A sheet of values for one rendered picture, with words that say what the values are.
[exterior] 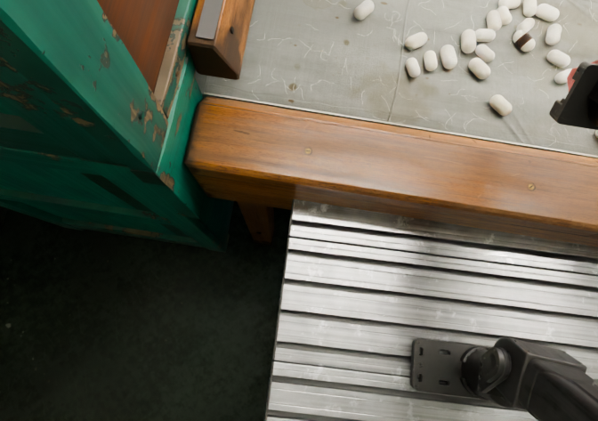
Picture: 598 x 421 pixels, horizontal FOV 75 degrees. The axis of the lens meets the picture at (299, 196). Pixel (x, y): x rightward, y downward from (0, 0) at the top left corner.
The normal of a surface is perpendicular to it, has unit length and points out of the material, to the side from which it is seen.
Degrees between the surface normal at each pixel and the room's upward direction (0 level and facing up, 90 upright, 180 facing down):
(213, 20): 0
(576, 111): 50
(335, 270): 0
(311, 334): 0
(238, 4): 67
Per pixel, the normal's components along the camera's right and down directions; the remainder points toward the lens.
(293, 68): 0.05, -0.25
